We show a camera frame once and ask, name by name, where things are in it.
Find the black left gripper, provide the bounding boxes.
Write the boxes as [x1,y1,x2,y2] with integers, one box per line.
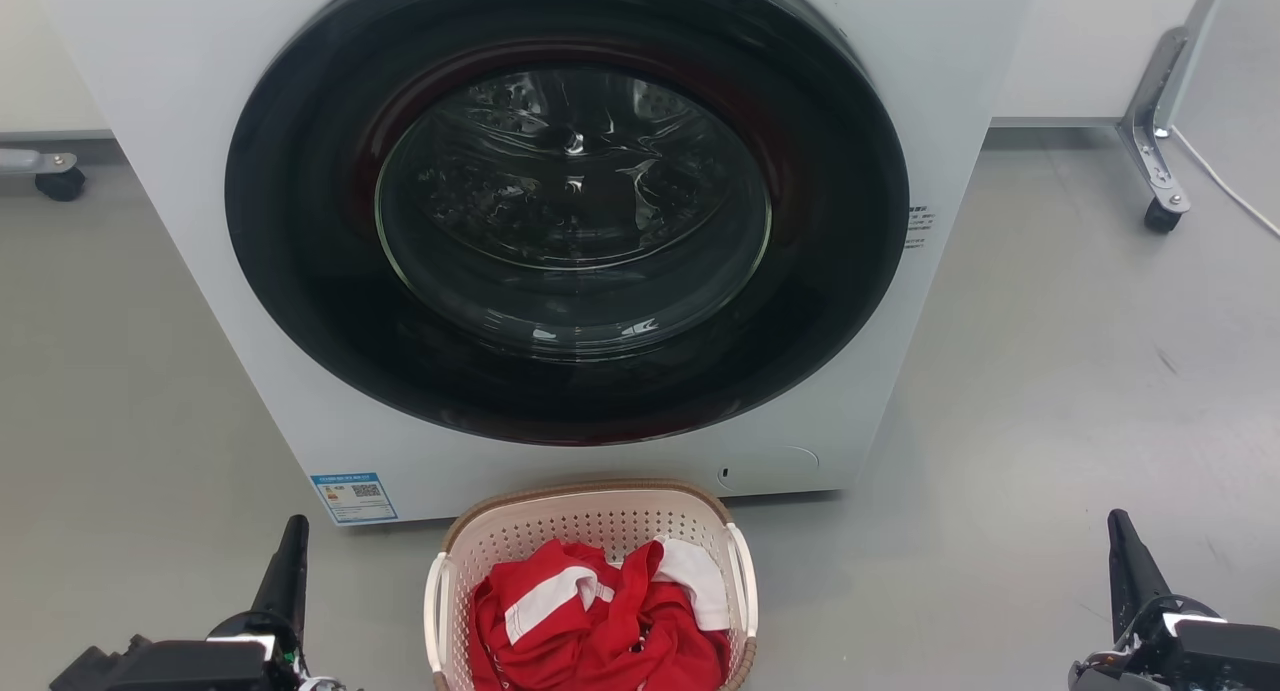
[50,514,347,691]

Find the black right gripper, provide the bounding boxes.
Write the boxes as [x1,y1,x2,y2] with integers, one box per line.
[1068,509,1280,691]

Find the red and white garment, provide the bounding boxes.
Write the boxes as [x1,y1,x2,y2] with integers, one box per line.
[468,536,733,691]

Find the beige perforated laundry basket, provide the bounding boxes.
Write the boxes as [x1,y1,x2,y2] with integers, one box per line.
[423,479,760,691]

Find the blue energy label sticker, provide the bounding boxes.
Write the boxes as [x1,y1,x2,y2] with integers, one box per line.
[310,472,399,525]

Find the black round washer door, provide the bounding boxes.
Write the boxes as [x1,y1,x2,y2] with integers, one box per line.
[224,0,911,447]

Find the white front-load washing machine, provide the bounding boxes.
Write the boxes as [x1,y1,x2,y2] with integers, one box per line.
[35,0,1041,527]

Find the long grey metal stand leg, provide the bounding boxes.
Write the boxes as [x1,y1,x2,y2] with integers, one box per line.
[1116,0,1233,214]

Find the thin white cable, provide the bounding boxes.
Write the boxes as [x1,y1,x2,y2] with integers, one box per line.
[1168,124,1280,241]

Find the short metal caster bracket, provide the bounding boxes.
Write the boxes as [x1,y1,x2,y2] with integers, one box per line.
[0,149,79,178]

